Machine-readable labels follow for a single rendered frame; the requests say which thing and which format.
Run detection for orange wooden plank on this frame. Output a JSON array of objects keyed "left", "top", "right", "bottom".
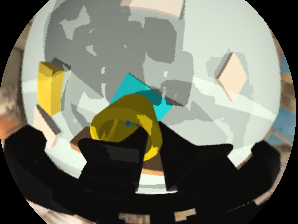
[{"left": 69, "top": 127, "right": 164, "bottom": 176}]

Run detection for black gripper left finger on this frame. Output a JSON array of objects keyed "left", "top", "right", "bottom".
[{"left": 77, "top": 127, "right": 149, "bottom": 192}]

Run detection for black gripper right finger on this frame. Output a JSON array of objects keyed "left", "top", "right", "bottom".
[{"left": 158, "top": 121, "right": 233, "bottom": 192}]

